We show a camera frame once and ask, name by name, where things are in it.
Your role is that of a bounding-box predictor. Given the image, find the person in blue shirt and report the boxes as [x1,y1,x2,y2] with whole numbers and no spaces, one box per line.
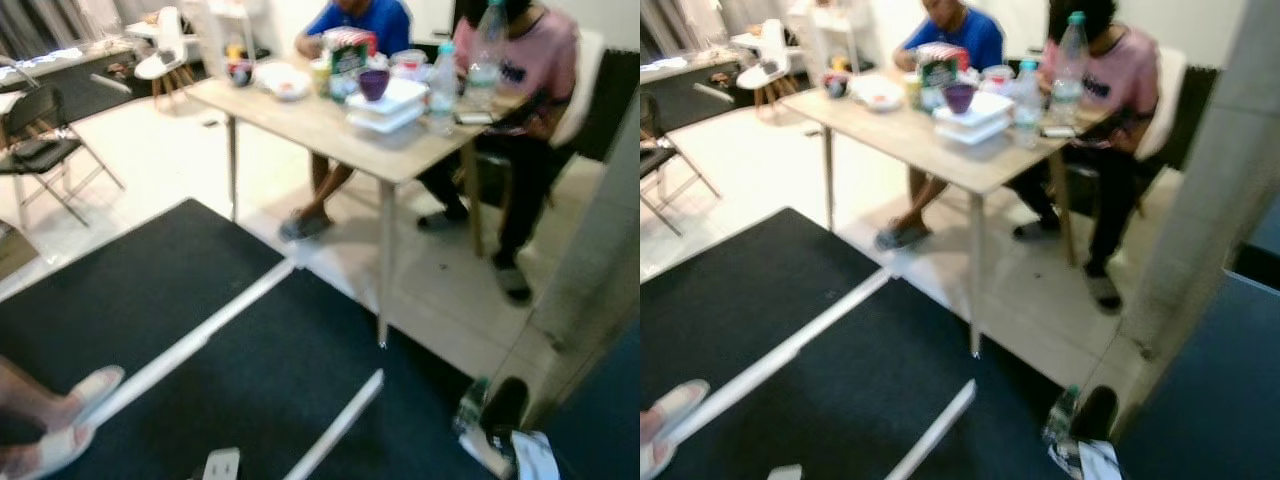
[278,0,414,244]
[875,0,1006,251]

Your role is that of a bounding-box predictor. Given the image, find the black carpet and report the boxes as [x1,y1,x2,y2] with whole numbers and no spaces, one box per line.
[0,198,561,480]
[640,207,1131,480]

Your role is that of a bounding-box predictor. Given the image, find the white high chair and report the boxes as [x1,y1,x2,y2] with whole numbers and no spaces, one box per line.
[133,5,196,106]
[735,18,791,109]

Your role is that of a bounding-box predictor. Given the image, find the green red carton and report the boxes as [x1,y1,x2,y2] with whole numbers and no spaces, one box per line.
[915,42,969,111]
[323,27,378,101]

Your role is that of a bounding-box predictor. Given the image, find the person in pink shirt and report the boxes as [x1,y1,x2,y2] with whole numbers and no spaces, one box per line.
[1010,0,1166,316]
[415,0,581,306]

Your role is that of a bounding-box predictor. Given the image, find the white tape strip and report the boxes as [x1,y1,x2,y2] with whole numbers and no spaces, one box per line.
[283,368,386,480]
[885,378,979,480]
[75,258,298,426]
[665,268,891,446]

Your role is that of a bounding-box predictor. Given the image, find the black folding chair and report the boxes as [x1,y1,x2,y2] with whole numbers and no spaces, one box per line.
[640,92,723,238]
[0,85,126,229]

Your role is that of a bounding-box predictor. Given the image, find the plastic bottle green cap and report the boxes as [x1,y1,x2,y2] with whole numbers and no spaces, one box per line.
[1042,385,1081,446]
[455,375,493,436]

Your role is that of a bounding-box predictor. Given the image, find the light wooden table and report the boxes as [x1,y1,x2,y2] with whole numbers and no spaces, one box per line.
[185,62,531,349]
[780,75,1116,359]

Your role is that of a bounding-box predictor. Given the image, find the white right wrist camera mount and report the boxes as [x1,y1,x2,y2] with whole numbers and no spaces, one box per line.
[478,428,561,480]
[1048,438,1123,480]

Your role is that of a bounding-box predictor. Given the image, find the white round bowl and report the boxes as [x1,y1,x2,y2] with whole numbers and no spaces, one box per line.
[848,72,906,113]
[255,60,313,103]

